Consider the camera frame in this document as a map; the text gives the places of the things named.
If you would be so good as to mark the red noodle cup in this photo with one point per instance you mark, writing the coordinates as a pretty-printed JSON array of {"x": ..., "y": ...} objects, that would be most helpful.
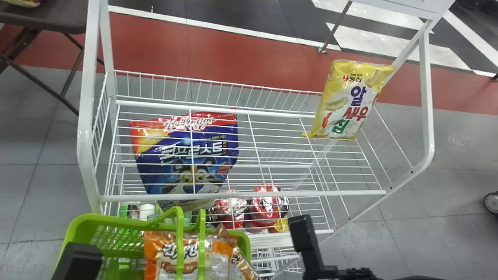
[
  {"x": 228, "y": 212},
  {"x": 265, "y": 208}
]

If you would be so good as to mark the dark side table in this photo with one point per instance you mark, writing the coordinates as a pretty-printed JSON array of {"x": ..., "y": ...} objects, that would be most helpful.
[{"x": 50, "y": 15}]

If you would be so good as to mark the orange snack packet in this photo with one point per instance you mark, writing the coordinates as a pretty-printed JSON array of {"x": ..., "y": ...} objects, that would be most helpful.
[{"x": 163, "y": 252}]

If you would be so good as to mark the yellow can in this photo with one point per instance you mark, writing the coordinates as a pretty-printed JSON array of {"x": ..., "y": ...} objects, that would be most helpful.
[{"x": 282, "y": 225}]

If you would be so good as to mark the yellow snack packet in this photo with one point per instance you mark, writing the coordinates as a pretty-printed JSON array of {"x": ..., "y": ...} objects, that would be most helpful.
[{"x": 350, "y": 105}]

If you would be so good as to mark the green basket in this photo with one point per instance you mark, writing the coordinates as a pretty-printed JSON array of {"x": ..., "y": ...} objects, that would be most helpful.
[{"x": 83, "y": 229}]

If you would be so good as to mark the blue cereal bag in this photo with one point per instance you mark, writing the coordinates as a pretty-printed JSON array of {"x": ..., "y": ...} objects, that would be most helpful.
[{"x": 171, "y": 155}]

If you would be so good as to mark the green bottle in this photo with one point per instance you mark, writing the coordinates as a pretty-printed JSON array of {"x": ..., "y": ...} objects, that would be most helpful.
[{"x": 128, "y": 211}]

